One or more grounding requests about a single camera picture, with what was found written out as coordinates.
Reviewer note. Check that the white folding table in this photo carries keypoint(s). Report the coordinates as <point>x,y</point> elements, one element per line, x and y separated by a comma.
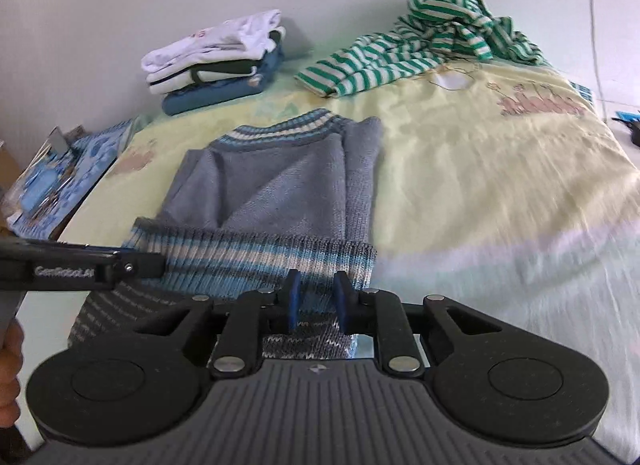
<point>620,105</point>

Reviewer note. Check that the blue white checkered towel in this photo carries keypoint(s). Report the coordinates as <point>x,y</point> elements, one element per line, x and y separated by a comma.
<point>100,155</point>

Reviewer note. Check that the plain cardboard box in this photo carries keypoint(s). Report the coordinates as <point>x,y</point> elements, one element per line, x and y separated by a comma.
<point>6,165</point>

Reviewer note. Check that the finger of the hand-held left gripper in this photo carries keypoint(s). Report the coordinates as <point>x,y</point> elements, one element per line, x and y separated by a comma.
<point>142,266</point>

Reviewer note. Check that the grey blue knit sweater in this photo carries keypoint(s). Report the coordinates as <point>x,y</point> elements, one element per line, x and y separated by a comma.
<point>280,180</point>

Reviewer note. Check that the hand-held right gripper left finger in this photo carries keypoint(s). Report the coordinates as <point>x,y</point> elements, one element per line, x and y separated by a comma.
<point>293,302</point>

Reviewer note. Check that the green white striped shirt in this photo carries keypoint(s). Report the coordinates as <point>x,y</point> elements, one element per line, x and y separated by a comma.
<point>380,60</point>

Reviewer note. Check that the blue folded garment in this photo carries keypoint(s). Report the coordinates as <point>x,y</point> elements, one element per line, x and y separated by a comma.
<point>210,95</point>

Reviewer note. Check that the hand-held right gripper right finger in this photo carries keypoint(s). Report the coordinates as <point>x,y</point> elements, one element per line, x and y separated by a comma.
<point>342,302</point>

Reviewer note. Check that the white dark striped folded garment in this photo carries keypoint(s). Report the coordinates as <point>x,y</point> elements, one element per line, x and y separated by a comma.
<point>220,72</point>

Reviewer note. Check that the person's left hand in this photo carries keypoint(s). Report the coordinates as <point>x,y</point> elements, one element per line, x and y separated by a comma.
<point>10,375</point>

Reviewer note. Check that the black charger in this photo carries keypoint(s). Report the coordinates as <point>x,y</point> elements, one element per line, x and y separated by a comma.
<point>636,134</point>

